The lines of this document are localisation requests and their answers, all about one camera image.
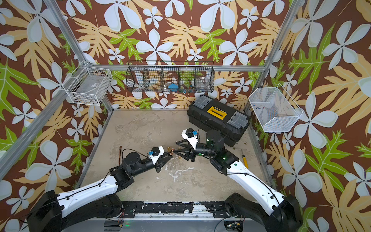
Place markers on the blue item in basket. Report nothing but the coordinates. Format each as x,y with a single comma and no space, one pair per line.
173,87

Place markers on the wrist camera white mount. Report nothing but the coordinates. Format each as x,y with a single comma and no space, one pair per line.
155,153
191,136

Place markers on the white wire basket left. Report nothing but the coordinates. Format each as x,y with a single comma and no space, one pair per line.
88,84

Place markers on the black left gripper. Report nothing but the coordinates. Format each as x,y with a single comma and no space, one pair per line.
161,162

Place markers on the black plastic toolbox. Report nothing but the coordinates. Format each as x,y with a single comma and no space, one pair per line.
210,114

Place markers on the yellow handled screwdriver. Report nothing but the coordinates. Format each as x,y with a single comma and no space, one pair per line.
244,160

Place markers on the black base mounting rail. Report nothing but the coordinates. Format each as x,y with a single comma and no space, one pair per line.
194,209

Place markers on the white mesh basket right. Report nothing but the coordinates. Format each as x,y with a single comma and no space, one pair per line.
275,109

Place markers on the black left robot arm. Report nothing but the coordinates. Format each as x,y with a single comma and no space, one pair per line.
56,211

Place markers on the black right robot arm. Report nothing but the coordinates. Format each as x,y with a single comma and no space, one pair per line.
275,211

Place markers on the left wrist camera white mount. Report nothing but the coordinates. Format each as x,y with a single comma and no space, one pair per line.
155,153

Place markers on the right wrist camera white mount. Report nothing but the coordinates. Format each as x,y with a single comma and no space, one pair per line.
191,136

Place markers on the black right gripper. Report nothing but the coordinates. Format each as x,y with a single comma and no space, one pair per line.
191,153

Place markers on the black wire basket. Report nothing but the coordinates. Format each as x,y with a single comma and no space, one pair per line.
190,76

